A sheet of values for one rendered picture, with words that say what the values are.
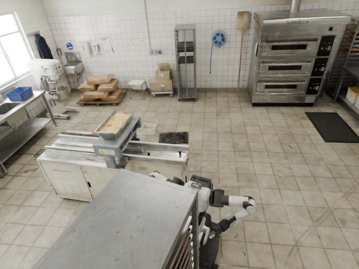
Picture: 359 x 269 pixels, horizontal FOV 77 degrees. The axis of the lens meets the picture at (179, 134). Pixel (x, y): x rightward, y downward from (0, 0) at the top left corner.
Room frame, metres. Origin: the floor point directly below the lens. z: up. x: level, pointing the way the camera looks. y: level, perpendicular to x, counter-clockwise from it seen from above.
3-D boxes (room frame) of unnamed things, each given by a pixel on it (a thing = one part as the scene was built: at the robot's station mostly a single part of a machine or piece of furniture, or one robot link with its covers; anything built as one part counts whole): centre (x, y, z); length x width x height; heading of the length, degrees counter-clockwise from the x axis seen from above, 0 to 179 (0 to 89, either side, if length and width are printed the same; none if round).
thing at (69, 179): (2.59, 1.24, 0.42); 1.28 x 0.72 x 0.84; 75
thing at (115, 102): (6.02, 2.11, 0.06); 1.20 x 0.80 x 0.11; 83
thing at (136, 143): (2.64, 0.85, 0.87); 2.01 x 0.03 x 0.07; 75
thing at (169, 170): (2.34, 0.29, 0.45); 0.70 x 0.34 x 0.90; 75
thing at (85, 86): (6.08, 2.36, 0.47); 0.72 x 0.42 x 0.17; 171
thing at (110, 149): (2.47, 0.78, 1.01); 0.72 x 0.33 x 0.34; 165
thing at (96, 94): (5.81, 2.14, 0.32); 0.72 x 0.42 x 0.17; 85
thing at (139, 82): (6.13, 1.07, 0.23); 0.45 x 0.45 x 0.46; 73
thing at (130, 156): (2.36, 0.93, 0.87); 2.01 x 0.03 x 0.07; 75
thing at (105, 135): (2.47, 0.78, 1.25); 0.56 x 0.29 x 0.14; 165
